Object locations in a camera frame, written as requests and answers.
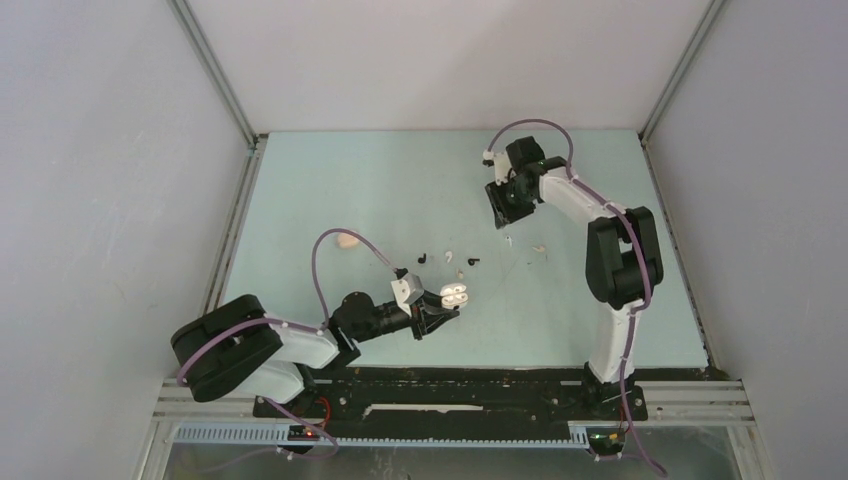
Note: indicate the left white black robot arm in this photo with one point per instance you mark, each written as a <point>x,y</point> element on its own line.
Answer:
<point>239,348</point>

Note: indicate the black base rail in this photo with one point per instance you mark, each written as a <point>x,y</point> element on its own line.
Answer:
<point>459,403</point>

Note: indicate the grey cable duct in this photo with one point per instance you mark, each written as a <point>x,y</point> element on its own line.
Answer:
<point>279,435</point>

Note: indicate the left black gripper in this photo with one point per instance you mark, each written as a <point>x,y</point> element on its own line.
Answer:
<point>427,315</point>

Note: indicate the beige earbud charging case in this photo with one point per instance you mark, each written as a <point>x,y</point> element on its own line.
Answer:
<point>347,241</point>

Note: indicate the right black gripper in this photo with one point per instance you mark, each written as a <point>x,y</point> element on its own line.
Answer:
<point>504,214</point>

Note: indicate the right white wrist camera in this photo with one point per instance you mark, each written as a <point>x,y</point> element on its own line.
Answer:
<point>502,167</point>

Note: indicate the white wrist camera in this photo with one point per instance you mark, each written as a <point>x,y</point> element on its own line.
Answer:
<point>502,167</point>
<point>407,288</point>

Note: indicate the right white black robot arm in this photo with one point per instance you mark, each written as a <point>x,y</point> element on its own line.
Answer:
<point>623,261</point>

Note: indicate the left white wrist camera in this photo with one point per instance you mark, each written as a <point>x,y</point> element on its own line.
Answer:
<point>407,288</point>

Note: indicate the white earbud charging case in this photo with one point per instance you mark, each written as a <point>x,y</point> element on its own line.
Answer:
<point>454,296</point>

